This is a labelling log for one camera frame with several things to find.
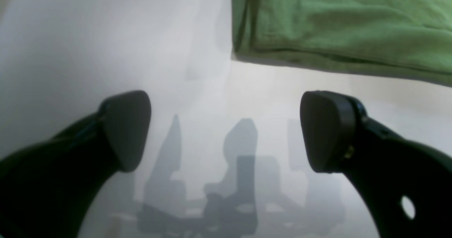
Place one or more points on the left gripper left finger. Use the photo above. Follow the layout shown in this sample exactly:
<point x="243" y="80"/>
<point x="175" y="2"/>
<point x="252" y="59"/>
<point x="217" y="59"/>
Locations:
<point x="47" y="188"/>

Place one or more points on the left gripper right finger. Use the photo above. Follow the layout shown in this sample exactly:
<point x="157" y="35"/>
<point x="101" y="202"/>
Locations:
<point x="406" y="185"/>

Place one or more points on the green t-shirt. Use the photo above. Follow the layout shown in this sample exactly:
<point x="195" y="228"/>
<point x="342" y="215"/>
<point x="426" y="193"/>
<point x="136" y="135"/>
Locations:
<point x="406" y="39"/>

